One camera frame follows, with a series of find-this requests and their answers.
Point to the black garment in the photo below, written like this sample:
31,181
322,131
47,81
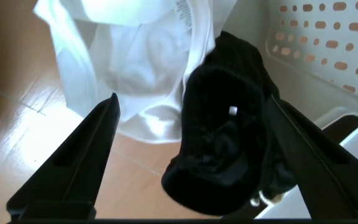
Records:
216,155

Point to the white laundry basket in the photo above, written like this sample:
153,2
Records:
306,81

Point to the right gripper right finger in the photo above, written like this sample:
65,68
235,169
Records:
331,180

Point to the white printed t-shirt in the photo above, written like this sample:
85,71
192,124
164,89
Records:
135,62

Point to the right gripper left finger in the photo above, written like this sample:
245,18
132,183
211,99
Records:
73,174

